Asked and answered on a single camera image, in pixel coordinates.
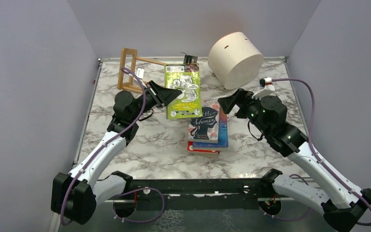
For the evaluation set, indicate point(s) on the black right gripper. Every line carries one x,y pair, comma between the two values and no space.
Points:
238,103

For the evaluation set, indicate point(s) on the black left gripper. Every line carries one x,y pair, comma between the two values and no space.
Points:
153,93

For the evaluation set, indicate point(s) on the lime green paperback book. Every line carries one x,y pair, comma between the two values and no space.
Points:
186,79

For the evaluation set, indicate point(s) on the wooden dowel rack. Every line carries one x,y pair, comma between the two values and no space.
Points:
129,85

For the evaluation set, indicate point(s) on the floral cover book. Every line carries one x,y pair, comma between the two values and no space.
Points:
205,129

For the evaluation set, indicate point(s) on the blue cover paperback book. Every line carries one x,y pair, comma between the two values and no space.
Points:
222,143

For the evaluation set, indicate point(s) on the dark green hardcover book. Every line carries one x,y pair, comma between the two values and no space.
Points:
192,59

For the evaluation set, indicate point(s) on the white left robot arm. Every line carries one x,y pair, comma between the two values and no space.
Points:
77,194

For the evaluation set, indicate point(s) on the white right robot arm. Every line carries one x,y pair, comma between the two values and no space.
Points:
337,199

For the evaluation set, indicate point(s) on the cream cylindrical lamp shade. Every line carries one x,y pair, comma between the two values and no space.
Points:
234,60

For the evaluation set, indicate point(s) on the red spine paperback book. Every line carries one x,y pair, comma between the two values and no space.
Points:
199,151

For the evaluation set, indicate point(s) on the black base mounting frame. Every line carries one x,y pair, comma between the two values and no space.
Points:
196,194

